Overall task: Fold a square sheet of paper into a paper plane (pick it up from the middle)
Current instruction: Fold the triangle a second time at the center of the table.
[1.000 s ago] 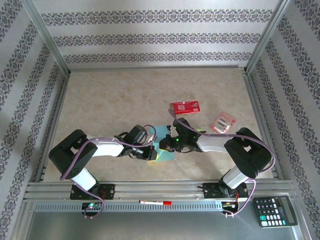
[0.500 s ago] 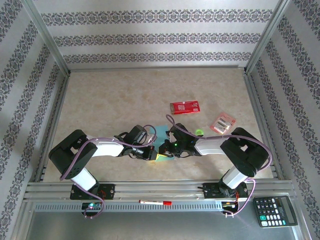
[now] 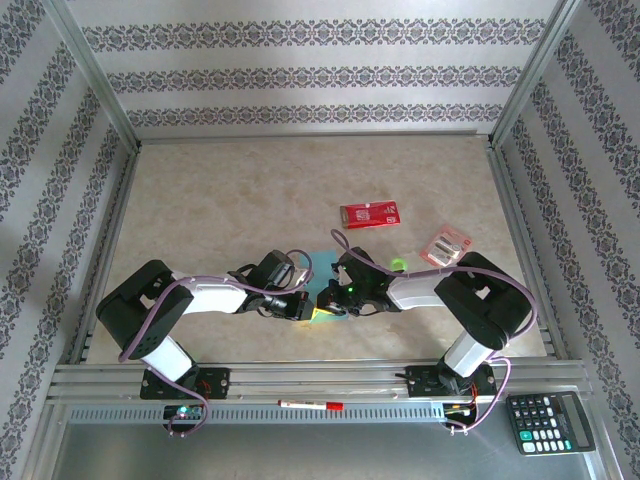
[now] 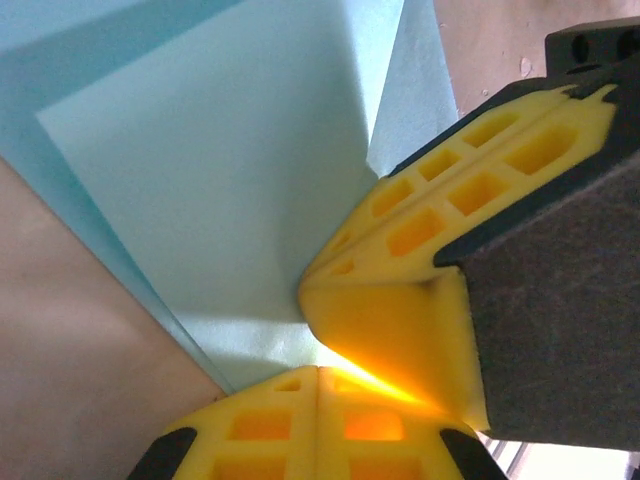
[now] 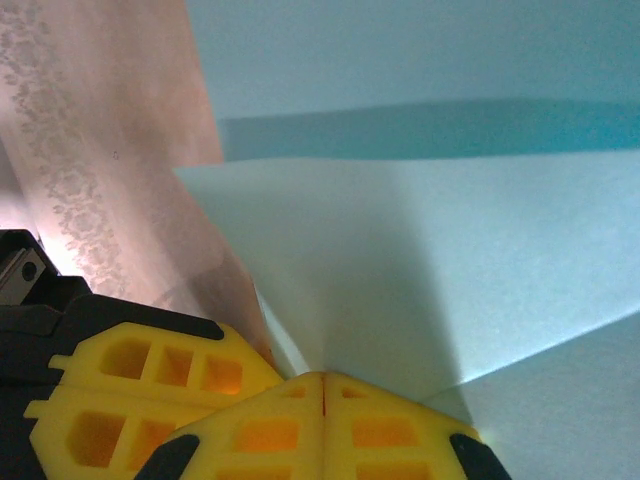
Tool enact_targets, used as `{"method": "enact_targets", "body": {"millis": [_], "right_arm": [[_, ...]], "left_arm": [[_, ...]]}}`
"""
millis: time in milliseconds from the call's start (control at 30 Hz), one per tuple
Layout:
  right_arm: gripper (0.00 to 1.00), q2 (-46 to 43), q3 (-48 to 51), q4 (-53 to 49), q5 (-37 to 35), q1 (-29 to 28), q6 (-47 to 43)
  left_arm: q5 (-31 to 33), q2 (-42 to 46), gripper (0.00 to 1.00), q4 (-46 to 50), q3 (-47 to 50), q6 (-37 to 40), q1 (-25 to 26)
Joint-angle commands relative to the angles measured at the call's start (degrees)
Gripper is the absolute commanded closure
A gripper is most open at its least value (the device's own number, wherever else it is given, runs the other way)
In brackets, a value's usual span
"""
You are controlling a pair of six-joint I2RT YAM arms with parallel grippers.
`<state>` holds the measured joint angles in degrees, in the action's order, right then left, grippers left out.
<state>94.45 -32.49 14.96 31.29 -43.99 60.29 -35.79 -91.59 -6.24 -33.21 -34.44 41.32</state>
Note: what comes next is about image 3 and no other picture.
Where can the aluminium mounting rail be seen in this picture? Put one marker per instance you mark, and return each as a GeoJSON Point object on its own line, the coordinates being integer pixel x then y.
{"type": "Point", "coordinates": [320, 375]}

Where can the red white blister pack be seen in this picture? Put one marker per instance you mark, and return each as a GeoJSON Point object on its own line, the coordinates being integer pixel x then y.
{"type": "Point", "coordinates": [445, 245]}

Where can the white red marker pen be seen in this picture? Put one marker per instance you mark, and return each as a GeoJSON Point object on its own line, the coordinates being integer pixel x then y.
{"type": "Point", "coordinates": [310, 404]}

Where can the aluminium frame post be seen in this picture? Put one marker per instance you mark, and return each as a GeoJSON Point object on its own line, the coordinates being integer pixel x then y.
{"type": "Point", "coordinates": [535, 70]}
{"type": "Point", "coordinates": [90, 70]}

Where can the black desk calculator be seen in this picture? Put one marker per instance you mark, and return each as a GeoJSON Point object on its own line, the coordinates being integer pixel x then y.
{"type": "Point", "coordinates": [550, 424]}

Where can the red flat packet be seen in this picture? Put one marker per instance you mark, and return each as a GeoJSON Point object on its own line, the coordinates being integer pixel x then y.
{"type": "Point", "coordinates": [370, 215]}

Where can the aluminium side frame rail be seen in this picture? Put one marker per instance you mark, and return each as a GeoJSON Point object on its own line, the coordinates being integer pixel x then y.
{"type": "Point", "coordinates": [102, 255]}
{"type": "Point", "coordinates": [520, 220]}

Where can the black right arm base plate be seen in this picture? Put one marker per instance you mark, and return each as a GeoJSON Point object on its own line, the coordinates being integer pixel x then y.
{"type": "Point", "coordinates": [422, 382]}

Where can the light blue paper sheet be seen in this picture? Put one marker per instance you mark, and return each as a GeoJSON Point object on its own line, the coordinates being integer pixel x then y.
{"type": "Point", "coordinates": [322, 262]}

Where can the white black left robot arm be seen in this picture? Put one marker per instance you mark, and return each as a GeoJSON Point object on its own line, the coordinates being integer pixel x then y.
{"type": "Point", "coordinates": [140, 315]}

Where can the aluminium back frame bar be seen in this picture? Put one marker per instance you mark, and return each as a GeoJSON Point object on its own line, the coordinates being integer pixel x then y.
{"type": "Point", "coordinates": [310, 137]}

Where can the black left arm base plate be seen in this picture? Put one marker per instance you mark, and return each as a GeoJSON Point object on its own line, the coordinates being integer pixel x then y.
{"type": "Point", "coordinates": [215, 382]}

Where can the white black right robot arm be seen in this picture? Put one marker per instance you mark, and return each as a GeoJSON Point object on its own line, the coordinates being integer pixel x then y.
{"type": "Point", "coordinates": [490, 305]}

